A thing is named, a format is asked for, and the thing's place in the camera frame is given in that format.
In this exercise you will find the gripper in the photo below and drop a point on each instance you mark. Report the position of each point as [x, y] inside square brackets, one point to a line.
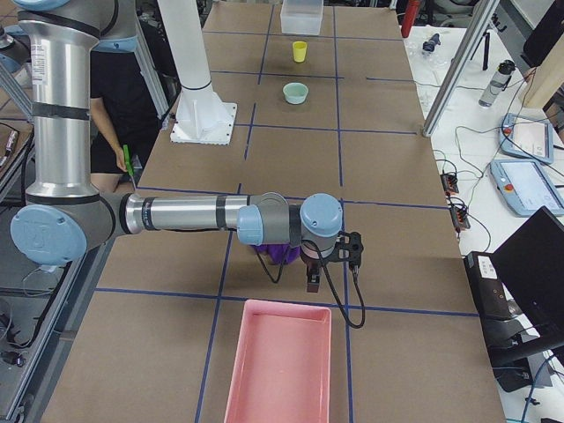
[312, 266]

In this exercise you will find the purple cloth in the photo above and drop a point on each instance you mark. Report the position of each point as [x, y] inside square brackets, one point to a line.
[277, 253]

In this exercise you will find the yellow plastic cup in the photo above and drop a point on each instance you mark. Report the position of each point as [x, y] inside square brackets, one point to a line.
[299, 51]

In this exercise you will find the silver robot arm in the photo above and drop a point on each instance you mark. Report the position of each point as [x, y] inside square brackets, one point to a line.
[65, 216]

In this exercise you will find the black computer box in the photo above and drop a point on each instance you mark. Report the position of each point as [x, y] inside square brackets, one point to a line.
[487, 290]

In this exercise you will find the translucent white plastic box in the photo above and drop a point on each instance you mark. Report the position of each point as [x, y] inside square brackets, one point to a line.
[303, 17]

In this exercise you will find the pink plastic bin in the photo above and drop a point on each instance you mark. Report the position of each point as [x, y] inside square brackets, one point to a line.
[282, 364]

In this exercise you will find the light green bowl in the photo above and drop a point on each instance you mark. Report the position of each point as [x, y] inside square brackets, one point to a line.
[295, 93]

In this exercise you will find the black monitor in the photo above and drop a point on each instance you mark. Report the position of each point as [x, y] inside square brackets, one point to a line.
[530, 264]

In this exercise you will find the near teach pendant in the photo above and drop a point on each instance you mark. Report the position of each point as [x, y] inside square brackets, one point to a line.
[525, 187]

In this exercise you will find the teach pendant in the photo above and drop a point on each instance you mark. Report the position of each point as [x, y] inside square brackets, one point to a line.
[528, 138]
[525, 187]

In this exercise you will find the seated person in black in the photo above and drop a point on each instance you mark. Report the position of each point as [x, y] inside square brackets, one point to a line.
[124, 115]

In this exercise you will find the far teach pendant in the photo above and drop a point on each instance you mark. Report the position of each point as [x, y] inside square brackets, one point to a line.
[528, 138]

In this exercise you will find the clear water bottle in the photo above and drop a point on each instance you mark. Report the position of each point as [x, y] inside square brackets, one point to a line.
[498, 83]

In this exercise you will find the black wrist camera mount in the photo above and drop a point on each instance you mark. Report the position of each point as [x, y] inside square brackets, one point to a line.
[348, 249]

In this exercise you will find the white camera post with base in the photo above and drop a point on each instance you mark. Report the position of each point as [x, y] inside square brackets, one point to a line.
[201, 116]

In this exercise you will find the green handled tool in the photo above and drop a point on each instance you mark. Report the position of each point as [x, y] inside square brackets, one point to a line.
[128, 165]

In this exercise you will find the aluminium frame post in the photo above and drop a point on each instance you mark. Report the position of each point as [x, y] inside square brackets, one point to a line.
[479, 23]

